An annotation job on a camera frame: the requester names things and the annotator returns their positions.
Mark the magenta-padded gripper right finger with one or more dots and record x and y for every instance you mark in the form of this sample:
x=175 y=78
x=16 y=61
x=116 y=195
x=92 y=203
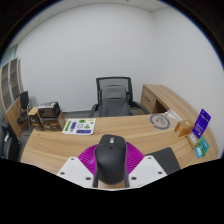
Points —
x=145 y=168

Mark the wooden side desk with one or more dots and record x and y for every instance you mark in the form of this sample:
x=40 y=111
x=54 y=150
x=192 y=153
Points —
x=163 y=96

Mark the black mesh office chair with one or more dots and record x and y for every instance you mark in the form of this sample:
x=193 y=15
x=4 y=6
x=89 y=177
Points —
x=114 y=100

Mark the purple standing card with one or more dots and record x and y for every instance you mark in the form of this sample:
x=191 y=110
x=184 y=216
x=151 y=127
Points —
x=202 y=123

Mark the small brown cardboard box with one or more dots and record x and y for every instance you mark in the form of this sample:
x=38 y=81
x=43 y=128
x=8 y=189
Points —
x=34 y=121

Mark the white paper sheet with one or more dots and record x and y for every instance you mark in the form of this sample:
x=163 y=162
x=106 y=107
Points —
x=174 y=115

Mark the black leather office chair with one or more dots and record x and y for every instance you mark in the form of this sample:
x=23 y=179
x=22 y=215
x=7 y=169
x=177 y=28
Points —
x=6 y=143

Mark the orange cardboard box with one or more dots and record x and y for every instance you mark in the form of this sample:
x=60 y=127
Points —
x=184 y=128

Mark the white sticker sheet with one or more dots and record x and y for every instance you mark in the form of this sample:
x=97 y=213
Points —
x=79 y=126

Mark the blue packet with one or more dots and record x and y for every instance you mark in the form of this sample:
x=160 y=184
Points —
x=198 y=152

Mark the black computer mouse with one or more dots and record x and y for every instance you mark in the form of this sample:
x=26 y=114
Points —
x=110 y=160

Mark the green packet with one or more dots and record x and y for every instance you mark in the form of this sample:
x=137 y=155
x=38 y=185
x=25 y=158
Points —
x=204 y=145

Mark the dark grey mouse pad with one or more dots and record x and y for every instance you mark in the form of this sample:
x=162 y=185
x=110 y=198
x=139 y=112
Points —
x=165 y=160

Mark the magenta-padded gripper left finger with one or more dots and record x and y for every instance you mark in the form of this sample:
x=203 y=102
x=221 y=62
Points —
x=78 y=168

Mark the small black visitor chair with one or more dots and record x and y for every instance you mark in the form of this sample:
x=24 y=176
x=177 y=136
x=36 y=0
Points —
x=24 y=100

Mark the round grey printed disc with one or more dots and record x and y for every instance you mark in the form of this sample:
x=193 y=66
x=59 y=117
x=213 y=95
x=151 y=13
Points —
x=159 y=121

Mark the small tan box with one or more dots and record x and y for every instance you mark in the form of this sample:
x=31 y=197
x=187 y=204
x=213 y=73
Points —
x=192 y=140

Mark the wide brown cardboard box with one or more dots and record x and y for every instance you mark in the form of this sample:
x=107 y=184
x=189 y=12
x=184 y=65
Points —
x=53 y=124

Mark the dark printed cardboard box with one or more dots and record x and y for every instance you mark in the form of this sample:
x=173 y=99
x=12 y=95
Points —
x=49 y=109

